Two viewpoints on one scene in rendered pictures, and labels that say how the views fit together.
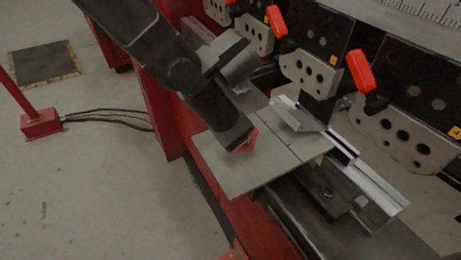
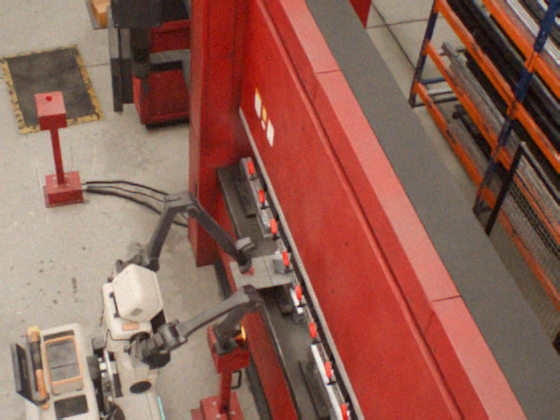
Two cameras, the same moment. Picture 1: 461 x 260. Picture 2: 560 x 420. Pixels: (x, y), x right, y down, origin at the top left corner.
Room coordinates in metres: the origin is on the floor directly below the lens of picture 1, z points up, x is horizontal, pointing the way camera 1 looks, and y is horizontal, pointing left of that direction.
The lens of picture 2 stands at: (-2.24, -0.46, 4.37)
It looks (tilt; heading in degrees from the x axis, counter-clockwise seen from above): 47 degrees down; 12
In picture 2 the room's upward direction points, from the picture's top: 4 degrees clockwise
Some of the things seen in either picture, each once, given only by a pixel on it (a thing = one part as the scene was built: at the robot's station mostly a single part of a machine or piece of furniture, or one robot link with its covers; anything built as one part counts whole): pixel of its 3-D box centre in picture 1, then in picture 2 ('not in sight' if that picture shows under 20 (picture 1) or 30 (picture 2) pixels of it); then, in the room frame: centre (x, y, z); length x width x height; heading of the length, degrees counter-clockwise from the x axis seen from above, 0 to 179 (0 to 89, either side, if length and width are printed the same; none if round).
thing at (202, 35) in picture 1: (211, 50); (257, 196); (0.92, 0.07, 0.92); 0.50 x 0.06 x 0.10; 30
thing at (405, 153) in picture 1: (423, 101); (303, 272); (0.29, -0.28, 1.18); 0.15 x 0.09 x 0.17; 30
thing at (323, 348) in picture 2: not in sight; (331, 344); (-0.06, -0.48, 1.18); 0.15 x 0.09 x 0.17; 30
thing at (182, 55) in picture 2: not in sight; (177, 77); (1.44, 0.68, 1.17); 0.40 x 0.24 x 0.07; 30
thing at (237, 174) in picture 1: (261, 142); (259, 272); (0.37, -0.07, 1.00); 0.26 x 0.18 x 0.01; 120
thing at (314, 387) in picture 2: not in sight; (314, 388); (-0.11, -0.45, 0.89); 0.30 x 0.05 x 0.03; 30
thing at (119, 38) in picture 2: not in sight; (121, 58); (1.21, 0.92, 1.42); 0.45 x 0.12 x 0.36; 22
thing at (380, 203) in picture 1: (320, 154); (290, 285); (0.39, -0.22, 0.92); 0.39 x 0.06 x 0.10; 30
